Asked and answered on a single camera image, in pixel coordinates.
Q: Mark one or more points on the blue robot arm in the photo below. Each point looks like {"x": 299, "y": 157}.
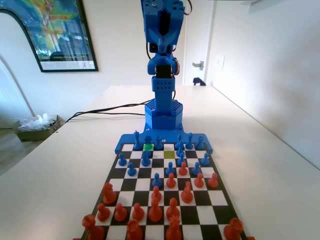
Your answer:
{"x": 163, "y": 100}

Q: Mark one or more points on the group of blue chess pieces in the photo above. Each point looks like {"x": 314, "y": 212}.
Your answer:
{"x": 130, "y": 138}

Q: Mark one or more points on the blue chess king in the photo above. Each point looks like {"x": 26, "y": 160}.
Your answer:
{"x": 136, "y": 142}

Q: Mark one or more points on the blue chess pawn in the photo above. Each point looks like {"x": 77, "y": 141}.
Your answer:
{"x": 181, "y": 160}
{"x": 121, "y": 161}
{"x": 196, "y": 170}
{"x": 205, "y": 160}
{"x": 131, "y": 170}
{"x": 170, "y": 168}
{"x": 157, "y": 182}

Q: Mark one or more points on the red king chess piece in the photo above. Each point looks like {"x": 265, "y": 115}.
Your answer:
{"x": 173, "y": 230}

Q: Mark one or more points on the red queen chess piece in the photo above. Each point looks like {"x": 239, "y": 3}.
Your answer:
{"x": 134, "y": 231}

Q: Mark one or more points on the red rook chess piece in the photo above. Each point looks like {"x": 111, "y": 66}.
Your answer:
{"x": 93, "y": 230}
{"x": 233, "y": 230}

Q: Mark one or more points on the white door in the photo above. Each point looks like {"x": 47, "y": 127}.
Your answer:
{"x": 200, "y": 37}

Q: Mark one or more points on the framed map poster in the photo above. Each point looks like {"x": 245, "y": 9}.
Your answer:
{"x": 62, "y": 32}

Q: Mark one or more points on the clear plastic wrap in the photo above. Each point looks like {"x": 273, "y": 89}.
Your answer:
{"x": 37, "y": 122}

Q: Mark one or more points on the cardboard box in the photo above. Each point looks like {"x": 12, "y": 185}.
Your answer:
{"x": 32, "y": 135}

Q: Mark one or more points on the black white chessboard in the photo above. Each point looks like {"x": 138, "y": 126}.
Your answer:
{"x": 220, "y": 197}

